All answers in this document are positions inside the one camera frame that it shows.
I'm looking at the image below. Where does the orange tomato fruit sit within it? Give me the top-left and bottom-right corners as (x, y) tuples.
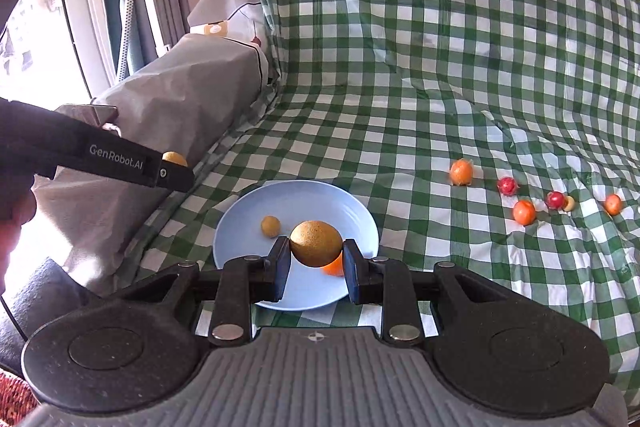
(512, 199), (537, 227)

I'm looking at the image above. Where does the green white checkered cloth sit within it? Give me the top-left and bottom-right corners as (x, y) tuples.
(134, 0), (639, 413)

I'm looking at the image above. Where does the large brown round fruit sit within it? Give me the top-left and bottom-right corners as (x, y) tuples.
(290, 220), (343, 268)

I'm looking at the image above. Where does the red cherry tomato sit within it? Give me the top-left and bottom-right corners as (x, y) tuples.
(546, 191), (566, 210)

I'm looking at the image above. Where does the red fruit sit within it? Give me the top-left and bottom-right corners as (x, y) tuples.
(497, 176), (520, 197)

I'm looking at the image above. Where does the small tan longan on cloth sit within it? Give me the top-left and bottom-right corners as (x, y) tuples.
(563, 195), (576, 212)

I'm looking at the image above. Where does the light blue plate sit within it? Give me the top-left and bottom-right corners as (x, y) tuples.
(212, 178), (381, 312)

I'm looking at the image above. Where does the orange wrapped fruit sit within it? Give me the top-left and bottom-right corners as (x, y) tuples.
(449, 158), (474, 186)

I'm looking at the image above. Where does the person's left hand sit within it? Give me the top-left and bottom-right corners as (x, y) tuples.
(0, 174), (37, 291)

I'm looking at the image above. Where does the small tan longan fruit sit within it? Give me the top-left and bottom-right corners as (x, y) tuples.
(260, 216), (281, 239)

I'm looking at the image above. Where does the orange fruit on plate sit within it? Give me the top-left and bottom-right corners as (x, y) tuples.
(321, 254), (344, 277)

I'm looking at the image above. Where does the black cable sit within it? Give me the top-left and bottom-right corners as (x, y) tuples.
(0, 293), (30, 343)

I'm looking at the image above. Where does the grey sofa armrest cover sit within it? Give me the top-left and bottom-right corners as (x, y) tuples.
(35, 35), (272, 295)

